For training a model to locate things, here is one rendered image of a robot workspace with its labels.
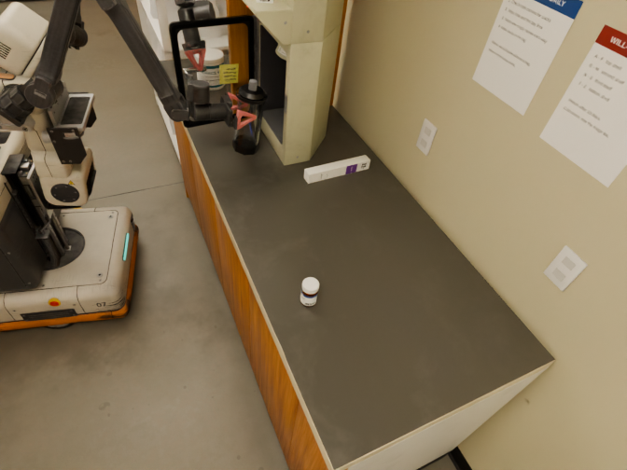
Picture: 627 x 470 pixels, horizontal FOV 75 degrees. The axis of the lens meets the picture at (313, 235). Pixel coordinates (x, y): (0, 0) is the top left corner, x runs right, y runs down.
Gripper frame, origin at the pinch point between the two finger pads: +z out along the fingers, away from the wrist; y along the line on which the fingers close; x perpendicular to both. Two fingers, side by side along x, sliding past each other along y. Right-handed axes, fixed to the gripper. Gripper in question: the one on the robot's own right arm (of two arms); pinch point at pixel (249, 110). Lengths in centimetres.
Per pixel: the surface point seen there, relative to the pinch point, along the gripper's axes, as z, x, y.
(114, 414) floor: -64, 123, -41
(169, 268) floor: -26, 121, 33
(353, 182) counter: 35.7, 17.9, -24.6
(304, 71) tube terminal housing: 15.2, -17.5, -6.3
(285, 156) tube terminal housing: 13.9, 16.1, -7.2
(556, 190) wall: 53, -23, -81
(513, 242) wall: 55, -2, -80
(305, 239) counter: 6, 21, -46
